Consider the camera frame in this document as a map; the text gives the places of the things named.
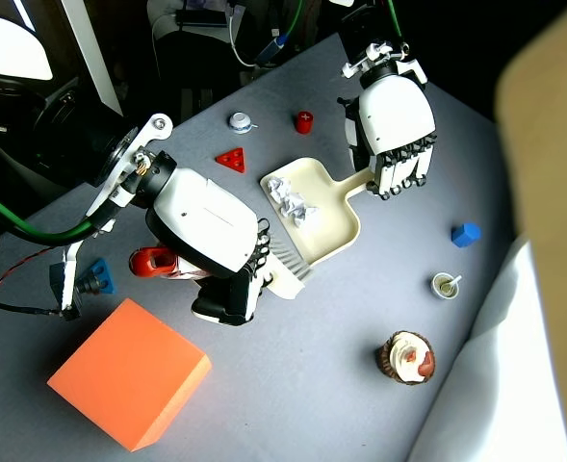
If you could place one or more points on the white and blue teacup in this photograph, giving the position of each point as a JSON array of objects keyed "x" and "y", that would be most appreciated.
[{"x": 239, "y": 122}]

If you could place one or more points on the small white toy bowl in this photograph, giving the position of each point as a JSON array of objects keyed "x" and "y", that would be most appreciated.
[{"x": 441, "y": 288}]

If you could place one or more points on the small white toy spoon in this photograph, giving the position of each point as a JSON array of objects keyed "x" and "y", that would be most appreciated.
[{"x": 452, "y": 283}]

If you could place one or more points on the grey table cloth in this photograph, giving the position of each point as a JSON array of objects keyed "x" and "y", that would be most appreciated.
[{"x": 288, "y": 385}]

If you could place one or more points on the white light strip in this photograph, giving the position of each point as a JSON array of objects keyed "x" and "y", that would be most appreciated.
[{"x": 23, "y": 14}]

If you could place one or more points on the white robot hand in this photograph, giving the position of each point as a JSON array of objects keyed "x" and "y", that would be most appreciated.
[
  {"x": 396, "y": 115},
  {"x": 201, "y": 221}
]

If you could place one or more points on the toy cupcake with cream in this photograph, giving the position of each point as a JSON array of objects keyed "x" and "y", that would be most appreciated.
[{"x": 408, "y": 358}]

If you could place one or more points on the red cylinder with white cross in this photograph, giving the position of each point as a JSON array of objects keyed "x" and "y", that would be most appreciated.
[{"x": 303, "y": 124}]

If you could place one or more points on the blue triangle block with holes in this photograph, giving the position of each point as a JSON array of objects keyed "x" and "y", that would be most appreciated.
[{"x": 106, "y": 276}]

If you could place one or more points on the white pillar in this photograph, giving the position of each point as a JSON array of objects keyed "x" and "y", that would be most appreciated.
[{"x": 90, "y": 58}]

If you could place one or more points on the orange foam block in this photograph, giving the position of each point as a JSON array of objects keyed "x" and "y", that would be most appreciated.
[{"x": 124, "y": 375}]

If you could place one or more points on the tan board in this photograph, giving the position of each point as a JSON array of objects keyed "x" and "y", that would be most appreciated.
[{"x": 552, "y": 144}]

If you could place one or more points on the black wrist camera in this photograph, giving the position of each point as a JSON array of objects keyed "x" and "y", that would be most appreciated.
[{"x": 88, "y": 285}]

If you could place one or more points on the cream plastic dustpan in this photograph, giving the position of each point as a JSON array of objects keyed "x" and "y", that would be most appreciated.
[{"x": 331, "y": 236}]

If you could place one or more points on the blue hexagonal block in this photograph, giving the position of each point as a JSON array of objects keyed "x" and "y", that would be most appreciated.
[{"x": 466, "y": 236}]

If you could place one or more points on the red triangle block with holes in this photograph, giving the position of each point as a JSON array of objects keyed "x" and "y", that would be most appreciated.
[{"x": 234, "y": 160}]

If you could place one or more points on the black chair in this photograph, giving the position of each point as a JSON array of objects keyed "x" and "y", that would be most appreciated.
[{"x": 196, "y": 58}]

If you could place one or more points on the black flat box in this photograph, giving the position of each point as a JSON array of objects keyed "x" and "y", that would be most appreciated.
[{"x": 201, "y": 18}]

